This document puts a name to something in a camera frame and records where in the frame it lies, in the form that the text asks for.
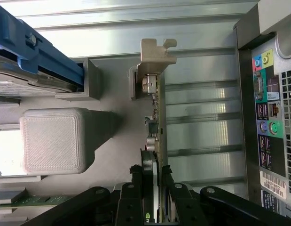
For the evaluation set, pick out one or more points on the silver CPU chip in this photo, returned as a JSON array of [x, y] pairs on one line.
[[6, 153]]

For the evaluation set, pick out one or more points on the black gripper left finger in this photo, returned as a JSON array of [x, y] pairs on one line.
[[133, 202]]

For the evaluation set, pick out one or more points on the green loose RAM stick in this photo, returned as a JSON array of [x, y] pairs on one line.
[[41, 201]]

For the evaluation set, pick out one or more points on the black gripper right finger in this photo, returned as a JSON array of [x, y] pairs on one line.
[[183, 204]]

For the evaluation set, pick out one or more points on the silver hard disk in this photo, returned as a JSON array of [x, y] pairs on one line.
[[41, 80]]

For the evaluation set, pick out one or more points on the open black PC case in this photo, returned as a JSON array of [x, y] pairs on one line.
[[284, 117]]

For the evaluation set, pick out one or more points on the grey plastic parts rack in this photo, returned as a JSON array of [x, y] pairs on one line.
[[117, 94]]

